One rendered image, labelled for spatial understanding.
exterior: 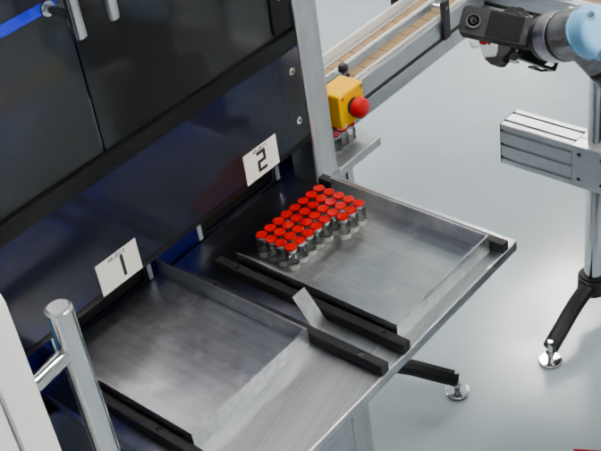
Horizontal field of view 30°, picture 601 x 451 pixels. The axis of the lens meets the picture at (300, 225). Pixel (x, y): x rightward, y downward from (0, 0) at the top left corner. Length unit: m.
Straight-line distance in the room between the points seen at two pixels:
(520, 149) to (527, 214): 0.61
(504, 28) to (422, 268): 0.43
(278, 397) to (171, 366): 0.19
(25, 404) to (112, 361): 0.87
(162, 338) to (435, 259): 0.47
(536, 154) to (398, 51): 0.60
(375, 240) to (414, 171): 1.72
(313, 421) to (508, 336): 1.45
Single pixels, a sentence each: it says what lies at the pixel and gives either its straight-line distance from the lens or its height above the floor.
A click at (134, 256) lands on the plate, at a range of 1.79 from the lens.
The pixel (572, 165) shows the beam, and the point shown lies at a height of 0.49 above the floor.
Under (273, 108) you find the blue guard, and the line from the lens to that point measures 1.94.
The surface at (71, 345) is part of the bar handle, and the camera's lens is 1.00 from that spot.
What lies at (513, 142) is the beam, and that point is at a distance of 2.86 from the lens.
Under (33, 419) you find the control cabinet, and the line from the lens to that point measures 0.98.
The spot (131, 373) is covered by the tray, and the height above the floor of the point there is 0.88.
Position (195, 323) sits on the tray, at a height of 0.88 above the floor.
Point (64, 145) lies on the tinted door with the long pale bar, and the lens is 1.64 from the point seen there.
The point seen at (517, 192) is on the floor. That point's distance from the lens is 3.55.
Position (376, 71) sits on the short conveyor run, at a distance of 2.36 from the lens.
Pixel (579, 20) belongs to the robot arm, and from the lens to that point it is 1.57.
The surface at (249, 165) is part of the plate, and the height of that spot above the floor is 1.03.
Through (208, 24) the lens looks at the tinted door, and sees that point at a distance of 1.79.
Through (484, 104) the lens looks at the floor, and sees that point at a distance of 3.99.
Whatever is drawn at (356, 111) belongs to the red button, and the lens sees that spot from 2.09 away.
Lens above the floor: 2.08
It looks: 37 degrees down
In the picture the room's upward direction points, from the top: 9 degrees counter-clockwise
